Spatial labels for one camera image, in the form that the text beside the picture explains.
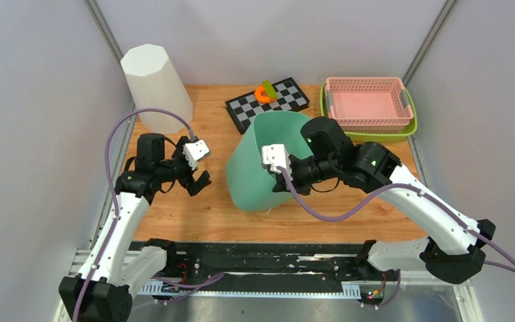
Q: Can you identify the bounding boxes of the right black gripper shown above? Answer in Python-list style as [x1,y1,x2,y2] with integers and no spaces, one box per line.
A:
[271,156,338,197]

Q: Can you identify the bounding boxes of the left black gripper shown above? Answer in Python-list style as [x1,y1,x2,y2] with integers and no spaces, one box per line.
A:
[156,138,212,196]

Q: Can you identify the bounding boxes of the green plastic bin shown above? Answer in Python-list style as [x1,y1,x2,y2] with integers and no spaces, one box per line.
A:
[226,111,312,211]

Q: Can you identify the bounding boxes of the pink perforated basket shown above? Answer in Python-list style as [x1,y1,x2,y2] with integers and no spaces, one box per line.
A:
[325,77,415,129]

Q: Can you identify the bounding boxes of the large white container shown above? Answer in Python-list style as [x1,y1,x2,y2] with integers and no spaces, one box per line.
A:
[120,44,194,134]

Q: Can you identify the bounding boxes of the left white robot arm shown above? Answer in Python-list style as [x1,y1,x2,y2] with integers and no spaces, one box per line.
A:
[59,133,211,321]

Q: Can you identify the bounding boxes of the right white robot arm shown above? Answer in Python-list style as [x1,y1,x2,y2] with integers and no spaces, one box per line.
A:
[262,117,496,284]

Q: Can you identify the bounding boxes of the black white checkerboard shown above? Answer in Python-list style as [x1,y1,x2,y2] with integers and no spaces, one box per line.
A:
[225,77,310,134]

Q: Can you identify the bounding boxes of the green block toy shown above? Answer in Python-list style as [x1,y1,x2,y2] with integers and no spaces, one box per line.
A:
[261,80,277,101]

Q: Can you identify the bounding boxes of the green plastic tray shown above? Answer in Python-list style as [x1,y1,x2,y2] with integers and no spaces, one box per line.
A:
[319,84,418,143]

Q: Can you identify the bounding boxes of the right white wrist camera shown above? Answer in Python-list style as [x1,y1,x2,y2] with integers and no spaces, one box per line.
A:
[261,144,291,174]

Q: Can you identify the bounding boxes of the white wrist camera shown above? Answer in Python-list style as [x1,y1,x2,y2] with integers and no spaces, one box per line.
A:
[183,140,211,170]
[261,144,291,174]

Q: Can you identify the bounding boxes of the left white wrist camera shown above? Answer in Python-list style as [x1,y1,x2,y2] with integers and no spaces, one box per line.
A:
[183,140,211,170]

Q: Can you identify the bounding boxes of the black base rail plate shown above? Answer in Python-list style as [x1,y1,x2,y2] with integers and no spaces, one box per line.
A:
[155,242,398,294]

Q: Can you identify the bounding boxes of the orange ring toy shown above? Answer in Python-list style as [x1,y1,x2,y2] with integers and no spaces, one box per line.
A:
[253,86,277,104]

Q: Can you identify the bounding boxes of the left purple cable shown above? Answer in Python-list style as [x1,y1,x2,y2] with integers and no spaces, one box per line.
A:
[71,107,225,322]

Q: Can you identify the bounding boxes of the purple cable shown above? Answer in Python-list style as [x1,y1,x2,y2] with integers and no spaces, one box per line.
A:
[275,166,515,310]
[71,107,225,322]

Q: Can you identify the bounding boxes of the aluminium frame rails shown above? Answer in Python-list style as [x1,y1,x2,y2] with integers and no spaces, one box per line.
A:
[53,248,483,322]

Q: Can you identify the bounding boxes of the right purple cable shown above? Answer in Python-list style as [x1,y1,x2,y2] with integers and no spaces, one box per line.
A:
[275,166,515,310]

